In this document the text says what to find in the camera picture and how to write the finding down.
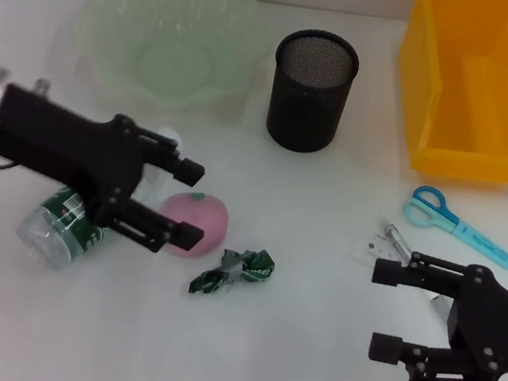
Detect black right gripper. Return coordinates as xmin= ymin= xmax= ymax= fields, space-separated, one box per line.
xmin=355 ymin=244 xmax=508 ymax=381

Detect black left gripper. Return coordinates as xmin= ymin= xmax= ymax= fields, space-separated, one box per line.
xmin=0 ymin=82 xmax=225 ymax=262

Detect pink toy peach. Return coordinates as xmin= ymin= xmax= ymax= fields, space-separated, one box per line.
xmin=152 ymin=186 xmax=233 ymax=264

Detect clear plastic ruler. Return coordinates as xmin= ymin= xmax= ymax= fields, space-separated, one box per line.
xmin=362 ymin=227 xmax=415 ymax=265

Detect silver white ballpoint pen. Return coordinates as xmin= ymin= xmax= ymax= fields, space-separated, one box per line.
xmin=370 ymin=220 xmax=462 ymax=310

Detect blue scissors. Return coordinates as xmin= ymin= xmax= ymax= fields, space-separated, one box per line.
xmin=396 ymin=182 xmax=508 ymax=271

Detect green plastic wrapper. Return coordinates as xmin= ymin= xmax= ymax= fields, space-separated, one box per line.
xmin=187 ymin=238 xmax=279 ymax=308

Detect clear green-label water bottle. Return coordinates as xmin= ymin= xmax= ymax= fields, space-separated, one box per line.
xmin=11 ymin=105 xmax=187 ymax=288

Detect translucent green fruit bowl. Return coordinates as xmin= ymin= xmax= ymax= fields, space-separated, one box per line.
xmin=66 ymin=0 xmax=275 ymax=127

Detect black mesh pen holder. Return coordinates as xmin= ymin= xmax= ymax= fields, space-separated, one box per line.
xmin=260 ymin=23 xmax=366 ymax=160

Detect yellow plastic bin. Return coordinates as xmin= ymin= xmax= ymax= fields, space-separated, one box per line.
xmin=380 ymin=0 xmax=508 ymax=187

